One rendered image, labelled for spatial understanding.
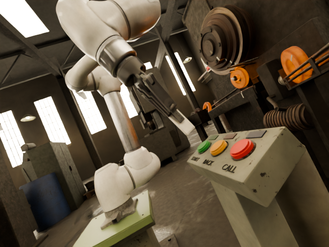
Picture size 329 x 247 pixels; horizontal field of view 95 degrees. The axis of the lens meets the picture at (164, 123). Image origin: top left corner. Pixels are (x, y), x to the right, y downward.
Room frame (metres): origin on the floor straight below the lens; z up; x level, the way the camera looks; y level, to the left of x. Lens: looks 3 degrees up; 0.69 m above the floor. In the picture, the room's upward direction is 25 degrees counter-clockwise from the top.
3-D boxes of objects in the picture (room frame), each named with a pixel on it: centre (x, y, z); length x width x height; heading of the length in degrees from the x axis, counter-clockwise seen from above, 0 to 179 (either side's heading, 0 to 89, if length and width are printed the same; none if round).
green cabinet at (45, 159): (3.41, 2.62, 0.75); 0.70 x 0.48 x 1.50; 12
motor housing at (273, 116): (0.80, -0.60, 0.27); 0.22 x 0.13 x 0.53; 12
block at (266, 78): (0.92, -0.72, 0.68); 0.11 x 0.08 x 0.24; 102
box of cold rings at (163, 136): (3.70, 0.58, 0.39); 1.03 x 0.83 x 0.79; 106
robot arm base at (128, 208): (0.83, 0.42, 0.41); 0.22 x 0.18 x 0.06; 8
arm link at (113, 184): (0.86, 0.41, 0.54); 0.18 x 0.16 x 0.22; 122
